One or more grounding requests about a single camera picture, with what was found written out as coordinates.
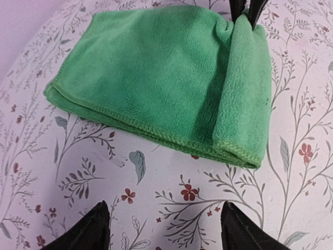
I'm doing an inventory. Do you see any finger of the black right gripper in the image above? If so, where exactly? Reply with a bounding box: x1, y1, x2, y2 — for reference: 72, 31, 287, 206
248, 0, 268, 29
229, 0, 247, 22

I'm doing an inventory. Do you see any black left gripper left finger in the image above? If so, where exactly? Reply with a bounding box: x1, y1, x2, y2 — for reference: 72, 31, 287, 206
42, 201, 110, 250

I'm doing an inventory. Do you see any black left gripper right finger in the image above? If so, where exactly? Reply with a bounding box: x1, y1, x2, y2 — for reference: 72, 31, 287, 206
221, 202, 289, 250

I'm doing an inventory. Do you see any green microfiber towel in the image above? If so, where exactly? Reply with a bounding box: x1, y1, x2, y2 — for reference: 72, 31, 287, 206
44, 5, 272, 169

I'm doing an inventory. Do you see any floral patterned table mat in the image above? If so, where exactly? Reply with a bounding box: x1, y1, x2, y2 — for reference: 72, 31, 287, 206
1, 1, 332, 249

